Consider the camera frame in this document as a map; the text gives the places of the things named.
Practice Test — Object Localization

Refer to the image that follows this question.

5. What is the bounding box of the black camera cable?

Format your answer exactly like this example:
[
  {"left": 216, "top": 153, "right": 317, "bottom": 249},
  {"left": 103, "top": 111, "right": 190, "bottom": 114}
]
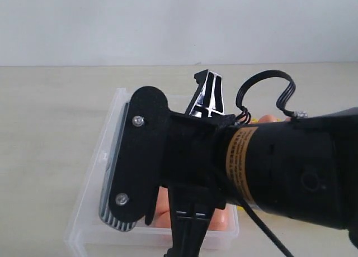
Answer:
[{"left": 236, "top": 70, "right": 308, "bottom": 123}]

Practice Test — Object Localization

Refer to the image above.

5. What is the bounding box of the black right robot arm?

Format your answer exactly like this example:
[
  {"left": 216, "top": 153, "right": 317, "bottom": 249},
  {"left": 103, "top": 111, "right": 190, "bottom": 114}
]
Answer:
[{"left": 161, "top": 70, "right": 357, "bottom": 256}]

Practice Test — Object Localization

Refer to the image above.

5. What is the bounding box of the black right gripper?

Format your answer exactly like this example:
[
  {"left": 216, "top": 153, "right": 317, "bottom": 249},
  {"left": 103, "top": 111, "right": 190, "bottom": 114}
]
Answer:
[{"left": 161, "top": 69, "right": 235, "bottom": 256}]

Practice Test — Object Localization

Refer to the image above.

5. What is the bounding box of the clear plastic container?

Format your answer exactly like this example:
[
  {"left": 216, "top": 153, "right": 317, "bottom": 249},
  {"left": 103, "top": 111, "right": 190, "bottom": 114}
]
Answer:
[{"left": 63, "top": 88, "right": 240, "bottom": 254}]

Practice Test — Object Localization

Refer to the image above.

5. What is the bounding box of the brown egg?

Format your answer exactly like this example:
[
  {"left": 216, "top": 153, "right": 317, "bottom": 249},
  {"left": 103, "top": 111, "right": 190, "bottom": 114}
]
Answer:
[
  {"left": 208, "top": 208, "right": 229, "bottom": 231},
  {"left": 257, "top": 115, "right": 291, "bottom": 123},
  {"left": 154, "top": 187, "right": 171, "bottom": 229}
]

